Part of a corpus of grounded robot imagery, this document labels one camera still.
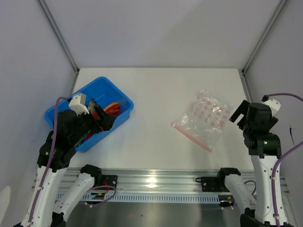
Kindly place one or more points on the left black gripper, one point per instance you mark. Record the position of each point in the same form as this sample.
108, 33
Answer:
106, 120

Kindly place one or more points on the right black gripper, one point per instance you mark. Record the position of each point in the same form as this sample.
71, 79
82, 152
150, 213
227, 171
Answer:
242, 109

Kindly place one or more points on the toy steak slice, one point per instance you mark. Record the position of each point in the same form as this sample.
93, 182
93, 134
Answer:
113, 109

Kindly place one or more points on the clear pink-dotted zip bag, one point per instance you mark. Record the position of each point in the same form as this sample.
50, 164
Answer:
205, 119

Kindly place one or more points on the red toy lobster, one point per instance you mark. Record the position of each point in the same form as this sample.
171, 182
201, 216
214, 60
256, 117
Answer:
95, 126

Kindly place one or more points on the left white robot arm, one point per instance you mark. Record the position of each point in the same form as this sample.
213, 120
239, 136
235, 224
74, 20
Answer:
52, 165

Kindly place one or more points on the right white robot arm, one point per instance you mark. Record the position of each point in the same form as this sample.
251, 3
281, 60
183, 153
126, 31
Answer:
264, 148

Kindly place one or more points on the blue plastic bin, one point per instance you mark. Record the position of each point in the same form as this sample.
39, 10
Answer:
104, 92

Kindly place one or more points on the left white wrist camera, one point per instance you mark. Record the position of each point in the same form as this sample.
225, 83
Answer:
77, 104

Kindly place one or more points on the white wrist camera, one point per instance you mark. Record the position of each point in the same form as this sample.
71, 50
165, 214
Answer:
77, 104
273, 104

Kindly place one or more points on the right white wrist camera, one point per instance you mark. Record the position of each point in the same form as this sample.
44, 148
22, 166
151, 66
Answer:
273, 104

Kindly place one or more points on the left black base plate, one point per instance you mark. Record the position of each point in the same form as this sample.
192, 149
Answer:
109, 180

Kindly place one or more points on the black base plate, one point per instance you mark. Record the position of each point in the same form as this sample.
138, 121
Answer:
211, 184
109, 180

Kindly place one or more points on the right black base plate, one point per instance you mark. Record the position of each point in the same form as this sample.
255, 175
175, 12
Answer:
211, 184

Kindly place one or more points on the aluminium mounting rail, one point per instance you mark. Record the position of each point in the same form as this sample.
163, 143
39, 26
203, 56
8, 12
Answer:
158, 181

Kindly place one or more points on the white slotted cable duct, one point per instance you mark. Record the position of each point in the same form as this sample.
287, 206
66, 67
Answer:
159, 198

